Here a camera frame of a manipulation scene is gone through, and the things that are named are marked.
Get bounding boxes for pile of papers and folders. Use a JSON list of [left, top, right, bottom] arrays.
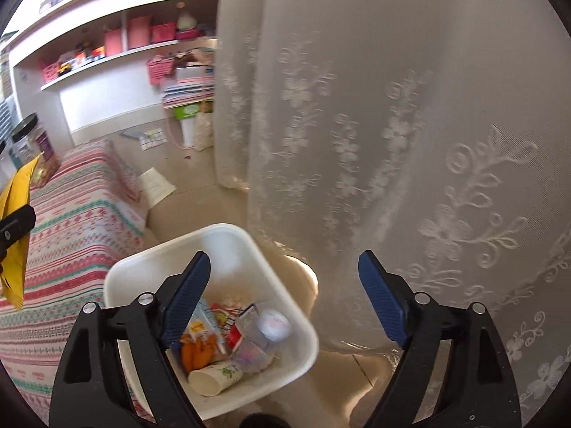
[[161, 49, 217, 108]]

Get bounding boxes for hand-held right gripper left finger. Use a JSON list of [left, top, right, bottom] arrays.
[[49, 251, 211, 428]]

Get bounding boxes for green tissue box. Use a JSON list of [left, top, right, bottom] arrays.
[[172, 102, 201, 120]]

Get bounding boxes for paper cup with green print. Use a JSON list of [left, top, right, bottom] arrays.
[[187, 362, 244, 397]]

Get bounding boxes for white paper sheet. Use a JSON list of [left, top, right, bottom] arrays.
[[137, 167, 177, 209]]

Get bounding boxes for pink storage box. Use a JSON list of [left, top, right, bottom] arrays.
[[104, 29, 123, 56], [127, 15, 152, 50]]

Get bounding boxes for orange peel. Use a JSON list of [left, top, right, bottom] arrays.
[[181, 336, 224, 373]]

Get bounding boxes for hanging pink basket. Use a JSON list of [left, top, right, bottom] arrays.
[[147, 56, 177, 85]]

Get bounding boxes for white embroidered curtain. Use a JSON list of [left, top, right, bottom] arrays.
[[214, 0, 571, 428]]

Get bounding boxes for white plastic bin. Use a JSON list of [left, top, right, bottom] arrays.
[[103, 223, 319, 424]]

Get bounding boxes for black-lidded jar with label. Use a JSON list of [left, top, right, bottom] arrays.
[[10, 113, 61, 185]]

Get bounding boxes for scattered checked papers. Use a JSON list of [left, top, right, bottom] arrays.
[[120, 127, 168, 151]]

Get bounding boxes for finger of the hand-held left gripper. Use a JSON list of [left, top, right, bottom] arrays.
[[0, 205, 37, 260]]

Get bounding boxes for white shelf unit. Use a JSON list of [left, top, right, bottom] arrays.
[[6, 0, 224, 134]]

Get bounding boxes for patterned striped tablecloth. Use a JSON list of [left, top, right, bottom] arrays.
[[0, 138, 155, 415]]

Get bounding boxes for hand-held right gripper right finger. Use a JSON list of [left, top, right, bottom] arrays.
[[358, 250, 522, 428]]

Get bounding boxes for white cloth bag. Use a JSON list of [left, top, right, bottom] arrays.
[[194, 102, 215, 152]]

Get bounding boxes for clear plastic container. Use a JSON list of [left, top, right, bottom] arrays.
[[229, 303, 275, 373]]

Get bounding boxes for red instant noodle bowl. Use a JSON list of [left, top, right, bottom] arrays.
[[209, 303, 251, 353]]

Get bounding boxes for yellow packet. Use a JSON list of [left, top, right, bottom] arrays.
[[0, 152, 45, 310]]

